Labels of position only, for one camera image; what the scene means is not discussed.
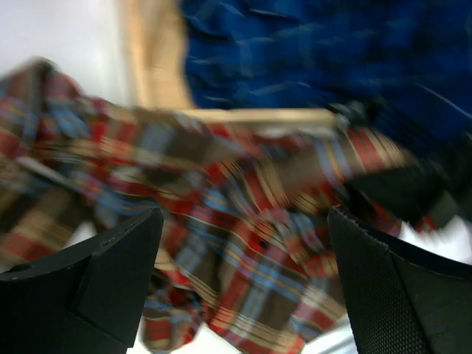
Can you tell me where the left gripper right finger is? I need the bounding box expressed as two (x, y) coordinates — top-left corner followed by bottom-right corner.
(327, 207), (471, 354)

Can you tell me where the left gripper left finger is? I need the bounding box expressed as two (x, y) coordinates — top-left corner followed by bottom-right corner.
(1, 208), (163, 354)

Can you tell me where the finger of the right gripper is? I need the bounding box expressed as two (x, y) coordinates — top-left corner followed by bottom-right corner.
(348, 162), (471, 229)

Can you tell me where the red brown plaid shirt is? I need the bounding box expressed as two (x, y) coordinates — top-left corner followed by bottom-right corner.
(1, 60), (417, 353)

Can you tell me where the blue plaid shirt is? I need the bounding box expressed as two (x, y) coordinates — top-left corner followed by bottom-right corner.
(179, 1), (471, 171)

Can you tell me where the wooden clothes rack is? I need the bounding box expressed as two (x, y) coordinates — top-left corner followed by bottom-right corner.
(119, 0), (336, 128)

